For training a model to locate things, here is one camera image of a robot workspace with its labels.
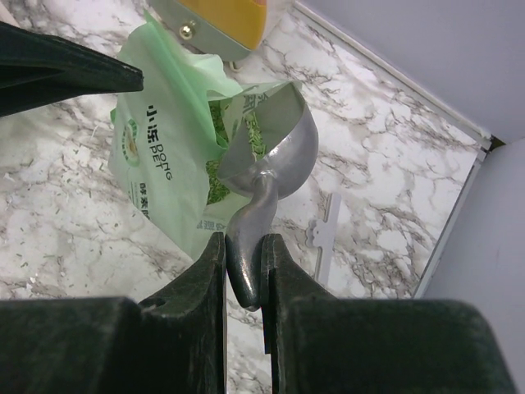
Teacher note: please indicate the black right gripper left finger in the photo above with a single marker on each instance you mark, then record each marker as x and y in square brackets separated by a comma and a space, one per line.
[173, 341]

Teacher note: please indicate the green cat litter bag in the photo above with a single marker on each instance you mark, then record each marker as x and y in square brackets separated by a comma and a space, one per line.
[165, 135]

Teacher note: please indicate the grey plastic bag clip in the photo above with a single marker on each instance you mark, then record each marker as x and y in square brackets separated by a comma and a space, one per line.
[321, 234]

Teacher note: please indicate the cream round drawer cabinet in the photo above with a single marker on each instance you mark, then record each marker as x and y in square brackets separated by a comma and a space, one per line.
[230, 29]

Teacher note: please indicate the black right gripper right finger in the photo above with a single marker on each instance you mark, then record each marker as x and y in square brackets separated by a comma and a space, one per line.
[319, 343]

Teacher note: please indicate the silver metal scoop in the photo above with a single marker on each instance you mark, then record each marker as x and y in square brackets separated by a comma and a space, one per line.
[290, 134]

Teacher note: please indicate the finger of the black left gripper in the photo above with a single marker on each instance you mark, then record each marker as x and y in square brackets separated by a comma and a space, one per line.
[40, 69]

